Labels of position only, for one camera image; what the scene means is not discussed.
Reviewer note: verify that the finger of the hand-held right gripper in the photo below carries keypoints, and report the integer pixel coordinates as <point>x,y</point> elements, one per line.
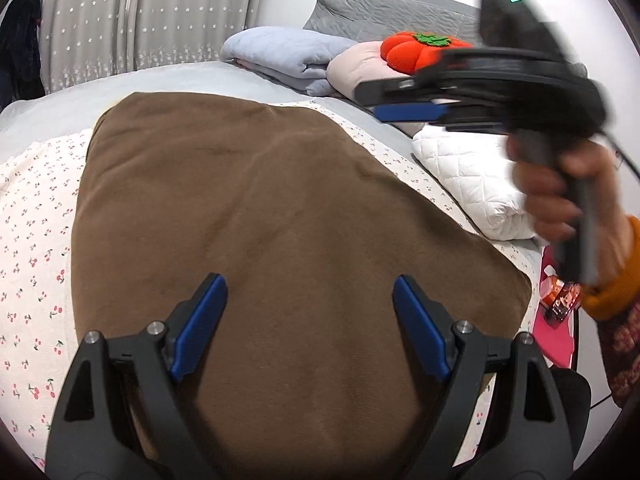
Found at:
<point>405,112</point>
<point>382,91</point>

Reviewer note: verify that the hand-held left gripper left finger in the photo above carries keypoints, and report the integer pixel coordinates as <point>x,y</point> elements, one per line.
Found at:
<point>200,330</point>

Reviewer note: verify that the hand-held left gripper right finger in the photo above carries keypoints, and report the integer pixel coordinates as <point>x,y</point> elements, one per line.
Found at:
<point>422,330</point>

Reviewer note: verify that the brown jacket with fur collar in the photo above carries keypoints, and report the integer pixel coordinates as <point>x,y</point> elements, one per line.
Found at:
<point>275,210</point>

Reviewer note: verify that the person's right forearm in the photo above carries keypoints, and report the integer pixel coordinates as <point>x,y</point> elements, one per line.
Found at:
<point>617,320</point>

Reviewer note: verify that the person's right hand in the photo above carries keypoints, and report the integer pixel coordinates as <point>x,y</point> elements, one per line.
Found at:
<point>545,200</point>

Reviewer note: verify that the pale pink cushion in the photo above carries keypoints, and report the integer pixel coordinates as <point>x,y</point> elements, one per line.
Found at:
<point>355,67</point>

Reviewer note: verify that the orange pumpkin plush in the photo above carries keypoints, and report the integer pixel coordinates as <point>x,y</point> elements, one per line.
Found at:
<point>405,52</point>

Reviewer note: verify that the grey quilted pillow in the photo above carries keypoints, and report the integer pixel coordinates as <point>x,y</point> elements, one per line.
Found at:
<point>370,15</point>

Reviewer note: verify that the white quilted pillow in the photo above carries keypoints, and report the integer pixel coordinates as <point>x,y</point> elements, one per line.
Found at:
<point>465,170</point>

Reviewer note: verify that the folded light blue blanket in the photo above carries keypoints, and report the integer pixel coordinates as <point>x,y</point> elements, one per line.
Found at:
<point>280,47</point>

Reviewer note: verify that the pink box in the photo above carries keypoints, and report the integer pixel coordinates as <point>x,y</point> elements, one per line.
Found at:
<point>552,345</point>

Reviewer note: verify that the dark printed packet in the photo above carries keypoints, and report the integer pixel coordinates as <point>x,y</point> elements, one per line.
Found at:
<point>562,305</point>

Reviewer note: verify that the cherry print bed sheet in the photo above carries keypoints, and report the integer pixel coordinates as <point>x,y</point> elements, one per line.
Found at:
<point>35,235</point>

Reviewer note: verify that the bed with grey cover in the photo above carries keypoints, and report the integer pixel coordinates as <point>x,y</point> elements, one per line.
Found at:
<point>150,77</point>

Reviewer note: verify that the grey star print curtain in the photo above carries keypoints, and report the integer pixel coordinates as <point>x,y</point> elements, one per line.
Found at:
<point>150,10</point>

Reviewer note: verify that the dark hanging garment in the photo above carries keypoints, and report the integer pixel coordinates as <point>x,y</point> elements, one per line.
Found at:
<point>20,45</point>

